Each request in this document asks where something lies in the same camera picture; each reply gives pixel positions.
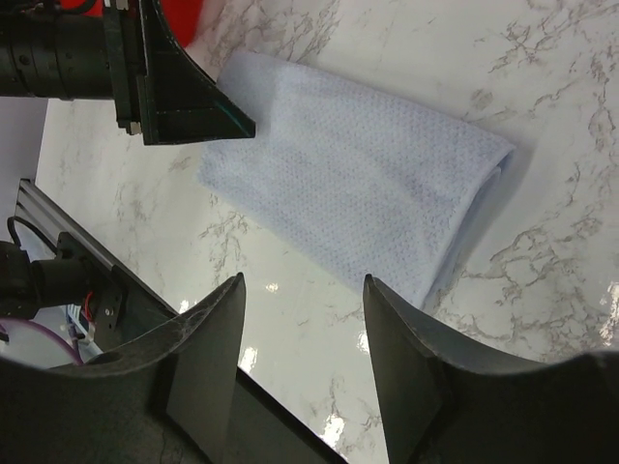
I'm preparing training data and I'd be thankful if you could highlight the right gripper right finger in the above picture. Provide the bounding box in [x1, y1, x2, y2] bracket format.
[363, 276, 618, 463]

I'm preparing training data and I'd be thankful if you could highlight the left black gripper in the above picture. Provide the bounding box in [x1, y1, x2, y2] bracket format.
[1, 1, 256, 145]

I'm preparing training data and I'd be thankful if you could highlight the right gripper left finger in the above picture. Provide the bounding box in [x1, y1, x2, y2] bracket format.
[1, 275, 246, 463]

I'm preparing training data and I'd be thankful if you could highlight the light blue towel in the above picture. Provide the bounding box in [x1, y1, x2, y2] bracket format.
[199, 52, 515, 307]

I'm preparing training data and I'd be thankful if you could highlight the red plastic tray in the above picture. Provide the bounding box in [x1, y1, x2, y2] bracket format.
[59, 0, 204, 48]

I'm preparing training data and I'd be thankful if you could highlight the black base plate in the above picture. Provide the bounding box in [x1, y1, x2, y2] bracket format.
[53, 234, 339, 463]

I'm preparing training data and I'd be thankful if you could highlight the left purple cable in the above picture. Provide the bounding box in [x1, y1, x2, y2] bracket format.
[0, 318, 86, 366]

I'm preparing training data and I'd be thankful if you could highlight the aluminium rail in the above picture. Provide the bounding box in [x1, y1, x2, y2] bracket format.
[15, 179, 127, 271]

